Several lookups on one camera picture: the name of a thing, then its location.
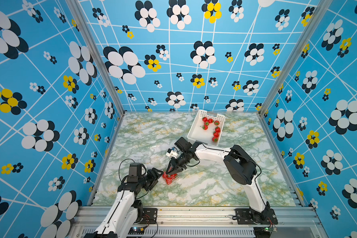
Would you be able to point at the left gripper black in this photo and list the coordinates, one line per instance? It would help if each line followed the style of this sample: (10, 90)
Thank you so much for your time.
(154, 176)

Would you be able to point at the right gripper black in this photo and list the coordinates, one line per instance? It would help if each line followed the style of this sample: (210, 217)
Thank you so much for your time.
(175, 167)

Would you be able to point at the white perforated plastic basket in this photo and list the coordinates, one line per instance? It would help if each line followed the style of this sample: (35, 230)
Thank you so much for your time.
(196, 133)

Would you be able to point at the clear plastic clamshell container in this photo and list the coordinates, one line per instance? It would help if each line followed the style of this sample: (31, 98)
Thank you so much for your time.
(168, 177)

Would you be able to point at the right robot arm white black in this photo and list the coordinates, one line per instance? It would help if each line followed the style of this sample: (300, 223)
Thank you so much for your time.
(241, 167)

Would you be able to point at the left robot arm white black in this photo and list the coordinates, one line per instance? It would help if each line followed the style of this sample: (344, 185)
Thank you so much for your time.
(127, 208)

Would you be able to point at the green circuit board right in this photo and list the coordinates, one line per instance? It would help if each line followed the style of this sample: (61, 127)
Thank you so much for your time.
(264, 232)

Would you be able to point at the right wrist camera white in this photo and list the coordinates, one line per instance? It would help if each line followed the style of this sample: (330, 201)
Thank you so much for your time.
(172, 152)

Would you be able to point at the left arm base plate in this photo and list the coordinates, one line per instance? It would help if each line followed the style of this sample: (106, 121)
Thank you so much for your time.
(148, 216)

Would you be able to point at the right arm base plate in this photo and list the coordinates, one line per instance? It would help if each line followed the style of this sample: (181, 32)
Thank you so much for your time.
(252, 217)

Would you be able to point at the left aluminium corner post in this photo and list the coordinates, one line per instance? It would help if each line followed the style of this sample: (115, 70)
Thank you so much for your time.
(78, 16)

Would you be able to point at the aluminium corner post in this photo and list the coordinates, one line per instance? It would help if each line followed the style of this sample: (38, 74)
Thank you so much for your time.
(320, 12)
(78, 16)

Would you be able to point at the right aluminium corner post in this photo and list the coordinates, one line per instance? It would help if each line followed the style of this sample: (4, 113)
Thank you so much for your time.
(320, 12)

